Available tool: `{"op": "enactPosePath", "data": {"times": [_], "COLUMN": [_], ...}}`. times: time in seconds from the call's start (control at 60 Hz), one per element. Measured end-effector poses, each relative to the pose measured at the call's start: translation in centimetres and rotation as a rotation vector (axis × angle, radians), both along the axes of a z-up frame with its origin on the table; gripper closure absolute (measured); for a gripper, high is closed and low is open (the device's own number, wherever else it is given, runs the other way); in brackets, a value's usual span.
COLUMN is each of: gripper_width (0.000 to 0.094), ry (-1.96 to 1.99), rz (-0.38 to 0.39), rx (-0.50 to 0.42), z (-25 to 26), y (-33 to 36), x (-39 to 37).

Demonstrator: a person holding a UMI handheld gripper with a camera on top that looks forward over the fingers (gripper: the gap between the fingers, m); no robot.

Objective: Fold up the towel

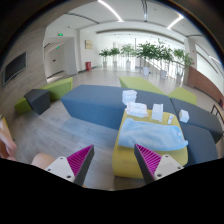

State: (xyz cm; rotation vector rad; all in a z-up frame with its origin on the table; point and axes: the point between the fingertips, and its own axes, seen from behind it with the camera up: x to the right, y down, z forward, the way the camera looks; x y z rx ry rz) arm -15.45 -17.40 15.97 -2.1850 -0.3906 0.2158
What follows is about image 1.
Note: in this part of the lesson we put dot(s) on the person's hand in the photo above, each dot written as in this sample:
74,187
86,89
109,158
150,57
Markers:
7,145

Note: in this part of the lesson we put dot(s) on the potted plant right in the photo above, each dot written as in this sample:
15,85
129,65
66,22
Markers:
182,60

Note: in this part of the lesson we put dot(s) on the light blue towel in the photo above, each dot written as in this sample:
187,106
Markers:
156,137

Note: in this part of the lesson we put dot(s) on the white paper card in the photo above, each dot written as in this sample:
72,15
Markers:
157,112

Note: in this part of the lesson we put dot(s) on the dark grey cube stool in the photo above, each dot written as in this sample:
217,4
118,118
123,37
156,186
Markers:
38,99

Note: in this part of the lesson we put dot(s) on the stack of white towels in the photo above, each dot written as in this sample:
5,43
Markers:
129,96

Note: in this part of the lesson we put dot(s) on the green bench left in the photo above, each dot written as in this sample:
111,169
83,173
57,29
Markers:
56,89

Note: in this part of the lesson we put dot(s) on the black wall screen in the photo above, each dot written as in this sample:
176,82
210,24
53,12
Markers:
17,65

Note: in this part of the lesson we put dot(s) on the small white box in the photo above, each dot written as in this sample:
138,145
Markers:
183,116

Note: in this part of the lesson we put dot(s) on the red bin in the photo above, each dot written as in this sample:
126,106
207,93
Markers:
88,66

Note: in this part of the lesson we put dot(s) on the green bench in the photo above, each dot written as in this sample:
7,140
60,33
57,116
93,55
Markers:
139,83
56,89

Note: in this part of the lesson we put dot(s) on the large blue bench seat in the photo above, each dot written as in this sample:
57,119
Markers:
101,105

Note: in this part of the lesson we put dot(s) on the potted plant white pot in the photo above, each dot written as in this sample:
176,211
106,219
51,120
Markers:
146,51

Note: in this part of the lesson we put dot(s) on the green bench centre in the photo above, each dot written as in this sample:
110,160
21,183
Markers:
139,83

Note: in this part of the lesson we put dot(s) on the crumpled white towel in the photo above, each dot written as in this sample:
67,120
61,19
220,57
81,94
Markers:
136,109

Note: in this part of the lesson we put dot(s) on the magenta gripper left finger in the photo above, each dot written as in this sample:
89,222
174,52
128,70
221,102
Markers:
74,167

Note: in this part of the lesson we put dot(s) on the small white strip item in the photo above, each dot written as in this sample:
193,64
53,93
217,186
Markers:
170,119

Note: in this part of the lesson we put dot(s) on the dark grey bench right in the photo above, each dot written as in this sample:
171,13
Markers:
202,131

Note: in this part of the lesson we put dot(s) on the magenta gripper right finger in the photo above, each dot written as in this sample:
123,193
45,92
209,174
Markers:
153,165

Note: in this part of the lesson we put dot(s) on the green seat right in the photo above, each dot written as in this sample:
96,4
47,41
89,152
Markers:
184,95

